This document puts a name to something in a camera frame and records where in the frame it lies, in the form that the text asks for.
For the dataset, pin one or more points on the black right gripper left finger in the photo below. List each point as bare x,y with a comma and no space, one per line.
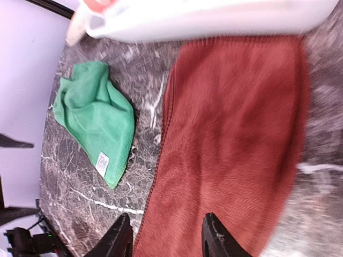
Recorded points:
117,241

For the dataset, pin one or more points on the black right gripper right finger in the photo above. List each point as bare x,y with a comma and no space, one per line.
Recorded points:
217,241

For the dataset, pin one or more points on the brown towel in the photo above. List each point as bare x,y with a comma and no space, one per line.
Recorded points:
233,125

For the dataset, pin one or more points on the orange bunny pattern towel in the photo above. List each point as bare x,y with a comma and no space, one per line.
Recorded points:
99,6

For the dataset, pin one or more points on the green microfibre towel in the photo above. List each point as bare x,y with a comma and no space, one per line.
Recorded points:
98,116

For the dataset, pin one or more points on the grey plastic basin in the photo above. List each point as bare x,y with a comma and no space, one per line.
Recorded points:
156,21

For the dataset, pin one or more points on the left black frame post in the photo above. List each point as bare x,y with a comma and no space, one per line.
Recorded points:
54,7

